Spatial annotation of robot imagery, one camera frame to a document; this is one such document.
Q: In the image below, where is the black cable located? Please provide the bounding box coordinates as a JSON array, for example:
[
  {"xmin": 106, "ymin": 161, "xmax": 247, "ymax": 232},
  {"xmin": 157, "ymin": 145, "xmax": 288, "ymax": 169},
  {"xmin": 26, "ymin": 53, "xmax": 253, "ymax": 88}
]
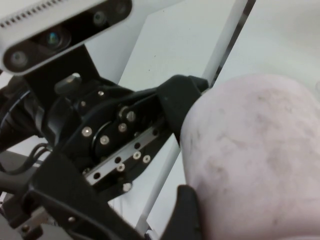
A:
[{"xmin": 0, "ymin": 142, "xmax": 53, "ymax": 176}]

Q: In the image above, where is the pink marbled plastic cup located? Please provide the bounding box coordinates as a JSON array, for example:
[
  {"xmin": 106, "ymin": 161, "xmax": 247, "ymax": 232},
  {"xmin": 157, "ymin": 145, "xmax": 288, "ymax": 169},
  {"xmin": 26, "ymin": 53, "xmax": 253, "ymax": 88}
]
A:
[{"xmin": 179, "ymin": 73, "xmax": 320, "ymax": 240}]

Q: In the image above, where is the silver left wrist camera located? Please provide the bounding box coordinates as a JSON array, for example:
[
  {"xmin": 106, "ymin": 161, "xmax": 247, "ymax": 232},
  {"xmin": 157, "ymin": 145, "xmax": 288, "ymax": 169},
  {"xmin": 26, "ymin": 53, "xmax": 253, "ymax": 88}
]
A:
[{"xmin": 0, "ymin": 0, "xmax": 133, "ymax": 76}]

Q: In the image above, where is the grey metal bracket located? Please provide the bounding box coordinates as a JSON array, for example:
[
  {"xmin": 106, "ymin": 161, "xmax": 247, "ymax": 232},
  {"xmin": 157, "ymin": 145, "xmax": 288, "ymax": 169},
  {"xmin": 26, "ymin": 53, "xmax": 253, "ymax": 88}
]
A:
[{"xmin": 0, "ymin": 192, "xmax": 66, "ymax": 240}]

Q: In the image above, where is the white frame pole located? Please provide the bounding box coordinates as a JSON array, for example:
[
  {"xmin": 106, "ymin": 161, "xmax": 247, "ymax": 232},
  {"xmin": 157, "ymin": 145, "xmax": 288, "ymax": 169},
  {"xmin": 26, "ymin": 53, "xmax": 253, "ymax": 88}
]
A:
[{"xmin": 136, "ymin": 0, "xmax": 257, "ymax": 236}]

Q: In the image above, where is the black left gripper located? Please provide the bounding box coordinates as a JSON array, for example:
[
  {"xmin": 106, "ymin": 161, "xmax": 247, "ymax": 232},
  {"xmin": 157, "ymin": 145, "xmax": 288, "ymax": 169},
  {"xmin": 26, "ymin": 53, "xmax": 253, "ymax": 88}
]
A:
[{"xmin": 29, "ymin": 76, "xmax": 203, "ymax": 240}]

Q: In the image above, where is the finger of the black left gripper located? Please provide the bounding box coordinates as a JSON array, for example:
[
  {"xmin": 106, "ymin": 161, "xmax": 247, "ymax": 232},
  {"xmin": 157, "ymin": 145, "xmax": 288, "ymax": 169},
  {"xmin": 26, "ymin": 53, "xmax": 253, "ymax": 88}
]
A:
[{"xmin": 157, "ymin": 74, "xmax": 208, "ymax": 146}]

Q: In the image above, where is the black left camera bracket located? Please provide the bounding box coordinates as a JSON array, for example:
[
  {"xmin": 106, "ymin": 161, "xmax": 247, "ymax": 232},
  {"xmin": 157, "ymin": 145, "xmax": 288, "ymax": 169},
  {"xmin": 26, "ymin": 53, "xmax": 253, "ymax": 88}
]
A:
[{"xmin": 23, "ymin": 43, "xmax": 101, "ymax": 86}]

